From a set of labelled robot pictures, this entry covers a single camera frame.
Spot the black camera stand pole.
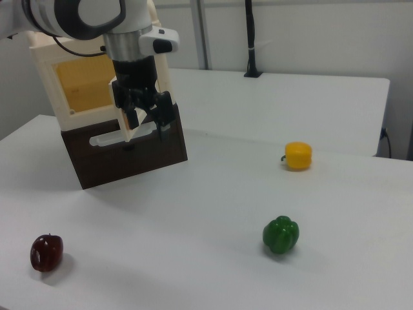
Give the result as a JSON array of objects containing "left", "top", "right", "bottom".
[{"left": 243, "top": 0, "right": 264, "bottom": 79}]

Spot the dark red toy apple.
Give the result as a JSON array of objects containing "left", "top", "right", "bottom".
[{"left": 30, "top": 233, "right": 64, "bottom": 273}]

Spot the yellow toy bell pepper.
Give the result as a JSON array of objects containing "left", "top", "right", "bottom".
[{"left": 279, "top": 141, "right": 313, "bottom": 172}]

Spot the green toy bell pepper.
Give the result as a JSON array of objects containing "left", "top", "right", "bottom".
[{"left": 262, "top": 215, "right": 301, "bottom": 255}]

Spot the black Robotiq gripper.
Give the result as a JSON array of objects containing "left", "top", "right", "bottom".
[{"left": 112, "top": 55, "right": 176, "bottom": 143}]

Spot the white drawer handle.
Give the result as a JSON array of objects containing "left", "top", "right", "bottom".
[{"left": 89, "top": 123, "right": 164, "bottom": 148}]

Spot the cream plastic cabinet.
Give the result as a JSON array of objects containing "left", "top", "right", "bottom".
[{"left": 28, "top": 31, "right": 170, "bottom": 132}]

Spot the cream cabinet carry handle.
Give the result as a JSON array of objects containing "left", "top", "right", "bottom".
[{"left": 146, "top": 0, "right": 163, "bottom": 32}]

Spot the cream cabinet door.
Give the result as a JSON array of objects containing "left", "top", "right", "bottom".
[{"left": 108, "top": 76, "right": 145, "bottom": 143}]

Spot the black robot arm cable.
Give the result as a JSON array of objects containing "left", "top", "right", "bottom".
[{"left": 52, "top": 35, "right": 108, "bottom": 58}]

